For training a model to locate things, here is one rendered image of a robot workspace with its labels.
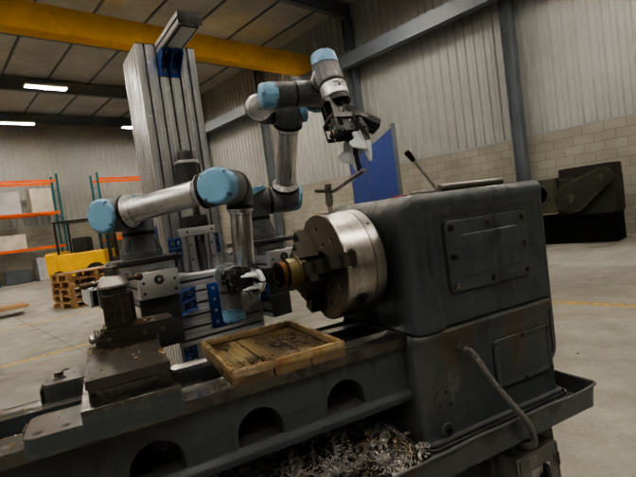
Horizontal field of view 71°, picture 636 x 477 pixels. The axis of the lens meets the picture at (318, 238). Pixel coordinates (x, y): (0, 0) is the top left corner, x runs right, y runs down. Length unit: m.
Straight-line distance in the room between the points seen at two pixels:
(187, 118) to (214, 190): 0.70
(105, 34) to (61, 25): 0.91
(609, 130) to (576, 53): 1.81
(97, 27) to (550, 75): 10.43
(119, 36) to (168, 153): 10.71
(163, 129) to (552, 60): 10.54
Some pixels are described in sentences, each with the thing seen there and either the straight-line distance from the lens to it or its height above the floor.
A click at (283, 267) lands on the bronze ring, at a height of 1.10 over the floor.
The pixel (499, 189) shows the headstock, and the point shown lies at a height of 1.24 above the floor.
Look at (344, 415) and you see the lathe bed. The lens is 1.25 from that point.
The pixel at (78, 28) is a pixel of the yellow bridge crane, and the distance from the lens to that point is 12.38.
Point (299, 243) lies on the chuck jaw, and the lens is 1.33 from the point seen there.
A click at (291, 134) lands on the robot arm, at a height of 1.56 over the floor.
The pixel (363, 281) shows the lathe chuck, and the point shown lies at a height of 1.04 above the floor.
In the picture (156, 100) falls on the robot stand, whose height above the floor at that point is 1.79.
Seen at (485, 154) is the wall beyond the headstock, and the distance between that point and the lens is 12.20.
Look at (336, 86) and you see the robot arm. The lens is 1.27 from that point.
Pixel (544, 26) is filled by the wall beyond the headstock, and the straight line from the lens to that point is 12.07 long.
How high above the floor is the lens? 1.23
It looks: 3 degrees down
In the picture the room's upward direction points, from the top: 8 degrees counter-clockwise
